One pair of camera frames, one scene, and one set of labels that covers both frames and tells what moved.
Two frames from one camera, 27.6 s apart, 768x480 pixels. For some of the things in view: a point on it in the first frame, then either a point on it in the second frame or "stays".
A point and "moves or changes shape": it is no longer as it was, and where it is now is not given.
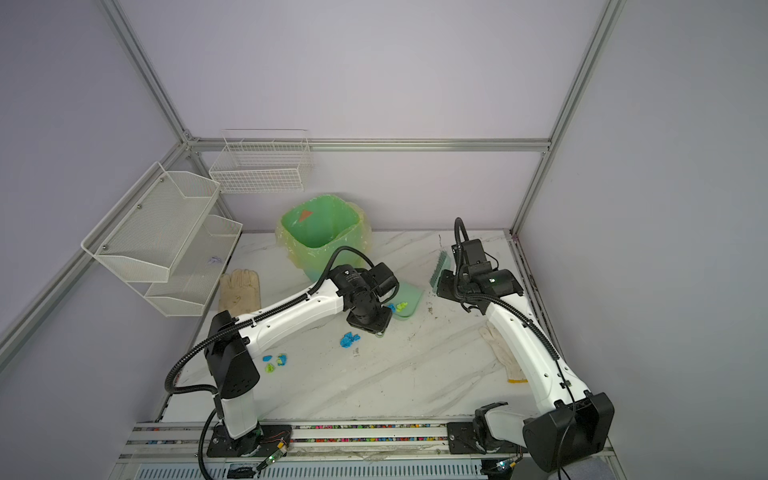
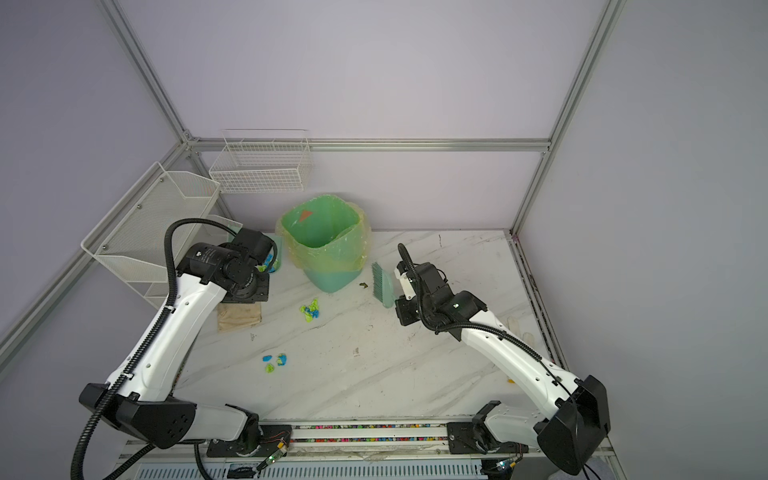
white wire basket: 262,161 stays
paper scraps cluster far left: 281,361 stays
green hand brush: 443,262 moves or changes shape
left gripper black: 379,326 → 262,294
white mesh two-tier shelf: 163,240 stays
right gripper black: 442,288 → 402,314
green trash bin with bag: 312,227 stays
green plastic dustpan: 405,302 moves or changes shape
